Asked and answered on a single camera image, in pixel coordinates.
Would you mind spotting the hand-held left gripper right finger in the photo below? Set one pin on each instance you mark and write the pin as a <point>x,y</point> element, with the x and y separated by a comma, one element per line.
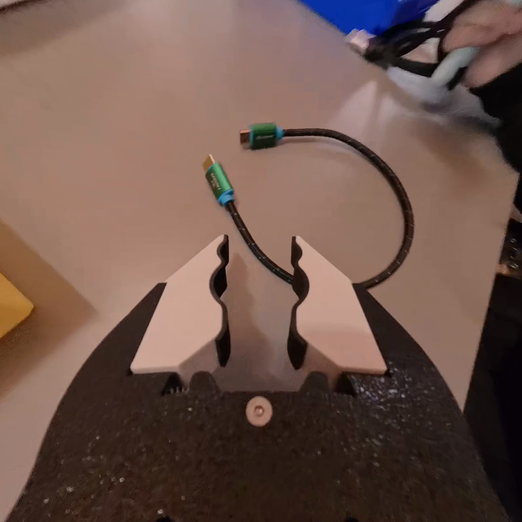
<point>334,326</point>

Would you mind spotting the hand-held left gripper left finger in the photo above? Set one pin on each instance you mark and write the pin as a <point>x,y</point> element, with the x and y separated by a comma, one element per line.
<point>183,322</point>

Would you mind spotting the blue plastic bin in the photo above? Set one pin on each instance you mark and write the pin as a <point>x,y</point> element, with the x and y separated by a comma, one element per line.
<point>359,14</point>

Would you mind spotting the yellow plastic bin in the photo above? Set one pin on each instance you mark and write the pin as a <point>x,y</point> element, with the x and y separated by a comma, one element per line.
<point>12,306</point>

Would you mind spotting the person's black pants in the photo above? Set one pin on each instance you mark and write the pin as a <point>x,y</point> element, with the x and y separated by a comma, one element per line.
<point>501,367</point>

